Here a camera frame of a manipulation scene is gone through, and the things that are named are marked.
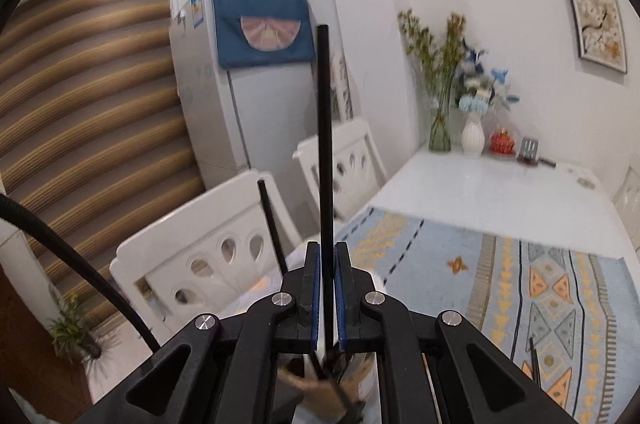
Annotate large framed flower picture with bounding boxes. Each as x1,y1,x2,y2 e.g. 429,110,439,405
570,0,627,74

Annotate near white dining chair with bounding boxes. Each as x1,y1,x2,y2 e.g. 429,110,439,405
110,170,303,344

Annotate white dining chair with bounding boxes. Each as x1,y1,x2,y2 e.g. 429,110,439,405
110,170,303,344
292,117,387,222

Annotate patterned blue table mat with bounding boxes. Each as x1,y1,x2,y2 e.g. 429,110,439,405
337,207,639,423

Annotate glass vase with green stems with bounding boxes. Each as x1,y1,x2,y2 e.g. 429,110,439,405
397,9,466,153

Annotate red lidded tea cup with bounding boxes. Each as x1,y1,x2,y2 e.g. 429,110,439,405
489,129,515,156

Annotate black chopstick on mat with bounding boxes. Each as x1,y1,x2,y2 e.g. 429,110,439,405
528,337,541,387

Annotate white vase with blue flowers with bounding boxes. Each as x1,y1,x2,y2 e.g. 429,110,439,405
454,39,520,157

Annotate grey phone stand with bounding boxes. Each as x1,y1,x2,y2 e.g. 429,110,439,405
516,137,539,166

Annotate green potted plant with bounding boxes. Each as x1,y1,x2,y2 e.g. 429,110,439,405
48,294,102,364

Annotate blue fridge dust cover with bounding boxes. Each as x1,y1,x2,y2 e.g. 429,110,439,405
213,0,316,70

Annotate black chopstick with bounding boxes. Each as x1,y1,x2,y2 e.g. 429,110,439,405
528,337,541,387
317,24,334,357
257,179,288,277

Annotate far white dining chair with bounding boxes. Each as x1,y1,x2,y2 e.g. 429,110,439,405
292,117,387,222

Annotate brown wooden utensil pot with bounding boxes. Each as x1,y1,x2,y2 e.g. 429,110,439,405
278,354,376,422

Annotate black cable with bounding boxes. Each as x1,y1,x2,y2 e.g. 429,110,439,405
0,192,163,353

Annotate white refrigerator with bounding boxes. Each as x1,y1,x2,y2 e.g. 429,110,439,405
168,0,321,195

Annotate leaning black chopstick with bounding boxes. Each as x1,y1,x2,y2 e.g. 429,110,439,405
257,179,288,277

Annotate striped brown window blind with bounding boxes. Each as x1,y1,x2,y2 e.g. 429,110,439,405
0,0,206,324

